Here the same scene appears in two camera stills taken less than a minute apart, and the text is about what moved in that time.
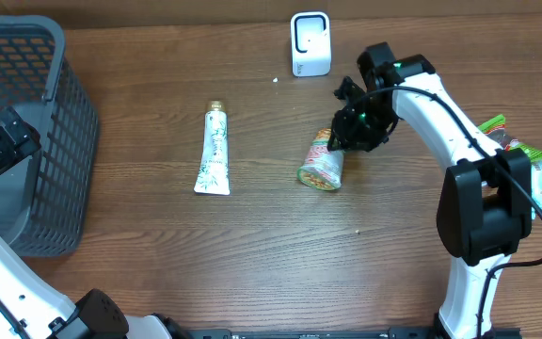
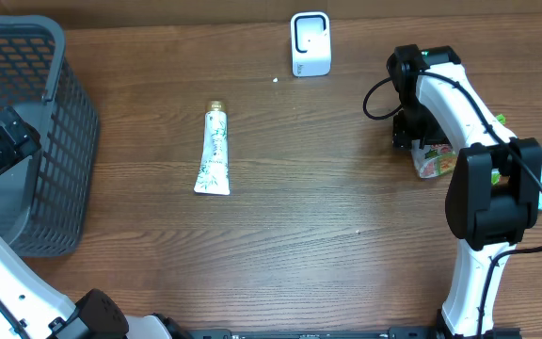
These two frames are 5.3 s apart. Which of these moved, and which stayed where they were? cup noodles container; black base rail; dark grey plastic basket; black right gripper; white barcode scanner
Moved: black right gripper; cup noodles container
Stayed: dark grey plastic basket; white barcode scanner; black base rail
